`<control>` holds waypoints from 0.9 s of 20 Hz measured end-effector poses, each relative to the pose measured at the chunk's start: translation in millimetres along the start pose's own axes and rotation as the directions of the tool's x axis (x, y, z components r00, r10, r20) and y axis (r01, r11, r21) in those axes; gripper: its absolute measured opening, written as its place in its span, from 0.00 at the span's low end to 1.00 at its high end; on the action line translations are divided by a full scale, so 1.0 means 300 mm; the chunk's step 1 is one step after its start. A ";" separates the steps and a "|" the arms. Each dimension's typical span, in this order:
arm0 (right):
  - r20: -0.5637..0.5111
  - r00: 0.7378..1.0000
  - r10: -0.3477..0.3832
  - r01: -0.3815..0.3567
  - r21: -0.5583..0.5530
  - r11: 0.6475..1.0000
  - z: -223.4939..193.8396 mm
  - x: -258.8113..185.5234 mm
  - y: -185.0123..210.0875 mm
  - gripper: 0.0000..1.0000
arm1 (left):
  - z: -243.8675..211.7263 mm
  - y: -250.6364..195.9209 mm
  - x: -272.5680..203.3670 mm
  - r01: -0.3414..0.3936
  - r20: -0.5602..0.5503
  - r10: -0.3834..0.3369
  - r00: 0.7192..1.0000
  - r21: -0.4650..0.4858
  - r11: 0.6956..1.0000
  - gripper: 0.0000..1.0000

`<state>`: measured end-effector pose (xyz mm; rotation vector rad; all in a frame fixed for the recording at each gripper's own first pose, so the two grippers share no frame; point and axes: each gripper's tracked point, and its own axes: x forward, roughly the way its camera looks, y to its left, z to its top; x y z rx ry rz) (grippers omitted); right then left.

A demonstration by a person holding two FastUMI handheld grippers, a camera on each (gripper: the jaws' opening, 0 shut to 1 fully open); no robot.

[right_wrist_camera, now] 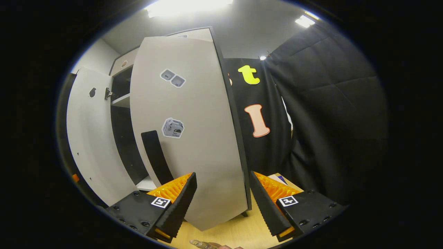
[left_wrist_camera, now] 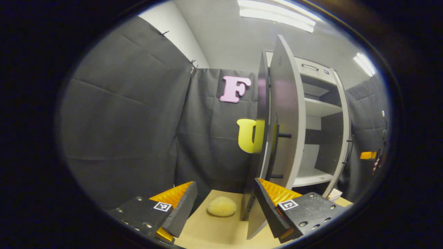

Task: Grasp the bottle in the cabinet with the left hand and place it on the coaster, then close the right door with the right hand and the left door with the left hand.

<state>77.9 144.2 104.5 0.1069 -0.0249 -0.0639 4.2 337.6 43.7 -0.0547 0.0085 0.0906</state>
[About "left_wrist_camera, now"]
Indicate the grey cabinet drawer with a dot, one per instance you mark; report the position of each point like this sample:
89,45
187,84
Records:
322,71

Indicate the small ceiling light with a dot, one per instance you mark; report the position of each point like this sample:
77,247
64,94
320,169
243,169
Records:
365,64

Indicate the long ceiling light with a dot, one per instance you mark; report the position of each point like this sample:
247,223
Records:
277,15

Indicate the yellow fuzzy round object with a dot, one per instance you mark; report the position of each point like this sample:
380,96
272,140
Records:
222,206

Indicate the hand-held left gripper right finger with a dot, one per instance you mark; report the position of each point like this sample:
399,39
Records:
270,214

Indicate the grey cabinet door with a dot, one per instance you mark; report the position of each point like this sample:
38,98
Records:
344,114
287,103

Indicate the black backdrop cloth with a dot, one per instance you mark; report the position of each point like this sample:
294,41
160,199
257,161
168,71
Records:
121,121

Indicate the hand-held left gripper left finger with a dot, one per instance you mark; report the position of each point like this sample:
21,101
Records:
181,214

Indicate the grey cabinet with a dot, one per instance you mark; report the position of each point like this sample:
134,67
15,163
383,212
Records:
318,107

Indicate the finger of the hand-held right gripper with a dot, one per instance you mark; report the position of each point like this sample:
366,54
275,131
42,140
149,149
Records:
367,155

